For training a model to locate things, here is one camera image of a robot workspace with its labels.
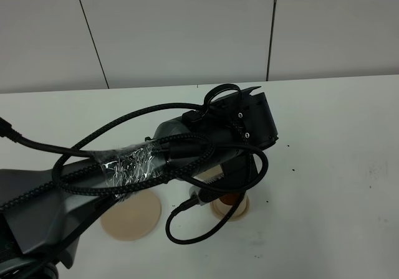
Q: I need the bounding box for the beige ceramic teapot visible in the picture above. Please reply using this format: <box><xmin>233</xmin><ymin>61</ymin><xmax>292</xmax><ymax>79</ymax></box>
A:
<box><xmin>194</xmin><ymin>165</ymin><xmax>224</xmax><ymax>183</ymax></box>

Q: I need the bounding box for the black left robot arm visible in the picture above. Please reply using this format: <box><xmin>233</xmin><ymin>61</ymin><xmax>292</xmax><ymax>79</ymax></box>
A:
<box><xmin>1</xmin><ymin>84</ymin><xmax>278</xmax><ymax>278</ymax></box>

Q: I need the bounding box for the beige round teapot tray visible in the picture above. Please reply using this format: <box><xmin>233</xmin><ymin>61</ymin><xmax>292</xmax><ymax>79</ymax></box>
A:
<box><xmin>100</xmin><ymin>189</ymin><xmax>162</xmax><ymax>242</ymax></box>

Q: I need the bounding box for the near beige teacup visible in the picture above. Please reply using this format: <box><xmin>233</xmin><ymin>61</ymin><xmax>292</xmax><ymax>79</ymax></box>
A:
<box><xmin>216</xmin><ymin>193</ymin><xmax>247</xmax><ymax>214</ymax></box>

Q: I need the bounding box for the near beige saucer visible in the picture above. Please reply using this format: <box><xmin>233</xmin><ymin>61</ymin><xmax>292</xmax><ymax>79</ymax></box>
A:
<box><xmin>210</xmin><ymin>194</ymin><xmax>250</xmax><ymax>222</ymax></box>

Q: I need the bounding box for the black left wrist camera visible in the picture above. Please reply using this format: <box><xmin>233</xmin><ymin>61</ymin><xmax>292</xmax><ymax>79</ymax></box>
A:
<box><xmin>189</xmin><ymin>154</ymin><xmax>261</xmax><ymax>205</ymax></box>

